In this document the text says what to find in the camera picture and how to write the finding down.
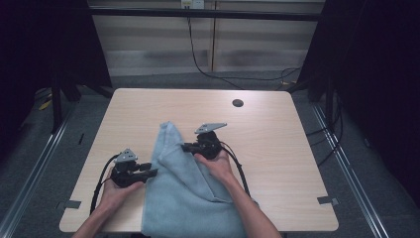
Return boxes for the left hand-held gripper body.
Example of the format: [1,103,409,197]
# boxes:
[110,148,149,189]

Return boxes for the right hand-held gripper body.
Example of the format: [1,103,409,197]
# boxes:
[192,122,229,161]

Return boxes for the grey-blue towel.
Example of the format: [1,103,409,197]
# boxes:
[141,120,248,238]

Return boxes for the person's left hand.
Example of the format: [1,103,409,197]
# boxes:
[98,167,146,214]

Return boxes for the person's right hand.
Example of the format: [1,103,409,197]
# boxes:
[193,148,236,186]

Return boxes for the grey tape strip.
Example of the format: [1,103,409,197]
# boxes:
[56,199,82,210]
[316,195,341,206]

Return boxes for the yellow object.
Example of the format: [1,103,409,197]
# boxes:
[38,98,53,112]

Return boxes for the black curtain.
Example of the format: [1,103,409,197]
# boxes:
[296,0,420,207]
[0,0,113,163]

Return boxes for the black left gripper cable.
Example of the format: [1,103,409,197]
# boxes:
[89,153,121,216]

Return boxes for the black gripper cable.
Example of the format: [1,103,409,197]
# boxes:
[89,153,121,216]
[219,141,253,198]

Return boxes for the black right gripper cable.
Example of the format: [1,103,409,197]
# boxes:
[219,141,253,198]

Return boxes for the black wall cable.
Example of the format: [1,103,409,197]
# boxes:
[185,16,302,91]

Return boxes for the metal floor rail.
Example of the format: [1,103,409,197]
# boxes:
[0,98,77,238]
[311,104,391,238]

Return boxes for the black stand post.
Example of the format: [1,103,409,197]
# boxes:
[50,70,64,135]

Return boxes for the black floor cables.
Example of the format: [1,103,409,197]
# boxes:
[304,93,345,168]

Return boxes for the black horizontal frame bar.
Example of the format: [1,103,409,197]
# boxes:
[88,7,324,23]

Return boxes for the white wall socket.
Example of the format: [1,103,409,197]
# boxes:
[180,0,206,10]

